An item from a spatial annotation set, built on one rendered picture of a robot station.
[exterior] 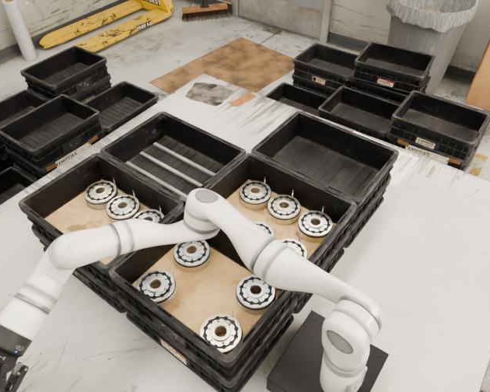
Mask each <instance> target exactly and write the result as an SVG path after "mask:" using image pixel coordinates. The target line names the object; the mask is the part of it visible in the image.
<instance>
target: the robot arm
mask: <svg viewBox="0 0 490 392"><path fill-rule="evenodd" d="M220 229H221V230H222V231H223V232H224V233H225V234H226V235H227V236H228V237H229V239H230V240H231V242H232V244H233V246H234V247H235V249H236V251H237V253H238V254H239V256H240V258H241V260H242V261H243V263H244V264H245V265H246V266H247V268H248V269H249V270H250V271H251V272H253V273H254V274H255V275H256V276H257V277H258V278H260V279H261V280H263V281H264V282H266V283H267V284H269V285H270V286H272V287H274V288H277V289H284V290H289V291H297V292H309V293H313V294H316V295H319V296H322V297H324V298H325V299H328V300H330V301H331V302H333V303H335V304H336V306H335V308H334V309H333V310H332V311H331V312H330V313H329V315H328V316H327V317H326V318H325V320H324V322H323V326H322V344H323V347H324V354H323V359H322V365H321V370H320V385H321V387H322V389H323V390H324V392H357V390H358V389H359V388H360V386H362V382H363V379H364V377H365V374H366V372H367V371H366V370H367V367H366V362H367V360H368V357H369V345H370V344H371V343H372V341H373V339H374V338H375V337H376V336H377V334H378V333H379V331H380V330H381V328H382V327H383V326H384V324H385V322H386V315H385V313H384V311H383V309H382V308H381V307H380V306H379V305H378V304H377V303H376V302H375V301H374V300H372V299H371V298H370V297H368V296H367V295H366V294H364V293H362V292H360V291H359V290H358V289H355V288H353V287H352V286H350V285H348V284H346V283H345V282H343V281H341V280H340V279H338V278H335V277H334V276H333V275H330V274H328V273H327V272H325V271H324V270H322V269H320V268H319V267H317V266H316V265H315V264H313V263H311V262H310V261H308V260H307V259H306V258H304V257H303V256H301V255H300V254H298V253H297V252H295V251H294V250H293V249H292V248H291V247H289V246H287V245H286V244H284V243H283V242H282V241H280V240H279V239H277V238H275V237H274V236H272V235H271V234H269V233H267V232H266V231H264V230H263V229H262V228H261V227H259V226H258V225H256V224H255V223H254V222H252V221H250V220H249V219H248V218H247V217H246V216H245V215H243V214H242V213H241V212H239V211H238V210H237V209H236V208H235V207H233V206H232V205H231V204H230V203H229V202H228V201H227V200H226V199H225V198H223V197H222V196H220V195H219V194H217V193H215V192H214V191H210V190H208V189H204V188H198V189H194V190H193V191H191V192H190V194H189V195H188V197H187V201H186V205H185V211H184V219H183V220H181V221H179V222H176V223H173V224H168V225H164V224H159V223H156V222H151V221H149V220H145V219H127V220H124V221H120V222H114V223H111V224H108V225H105V226H101V227H99V228H92V229H84V230H79V231H75V232H71V233H66V234H64V235H62V236H60V237H58V238H57V239H56V240H54V241H53V242H52V243H51V245H50V246H49V247H48V248H47V250H46V251H45V253H44V255H43V257H42V258H41V259H40V261H39V263H38V265H37V266H36V268H35V270H34V271H33V273H32V274H31V276H30V277H29V278H28V279H27V280H26V281H25V282H24V284H23V285H22V287H21V288H20V289H19V291H18V292H17V293H16V295H15V297H13V299H12V300H11V301H10V302H9V303H8V304H7V305H6V307H5V308H4V309H3V310H0V392H16V391H17V390H18V388H19V385H20V384H21V383H22V381H23V378H24V376H25V375H26V373H27V371H28V369H29V367H28V366H26V365H24V364H23V363H21V362H18V363H16V362H17V359H18V358H19V357H22V356H23V355H24V353H25V352H26V350H27V349H28V348H29V346H30V344H31V343H32V341H33V340H34V338H35V337H36V336H37V334H38V332H39V331H40V329H41V328H42V326H43V325H44V322H45V320H46V319H47V316H48V314H49V313H50V312H51V311H52V309H53V308H54V306H55V304H56V303H57V301H58V300H59V298H60V297H61V294H62V292H63V287H64V285H65V283H66V282H67V281H68V279H69V278H70V276H71V275H72V273H73V271H74V270H75V269H76V268H78V267H82V266H84V265H87V264H91V263H93V262H96V261H99V260H102V259H104V258H106V257H116V256H119V255H122V254H126V253H130V252H132V251H136V250H141V249H144V248H147V247H155V246H161V245H167V244H175V243H186V242H194V241H199V240H206V239H210V238H212V237H214V236H215V235H217V234H218V232H219V230H220ZM10 371H11V374H10V376H9V378H8V379H7V373H9V372H10ZM10 388H11V389H10Z"/></svg>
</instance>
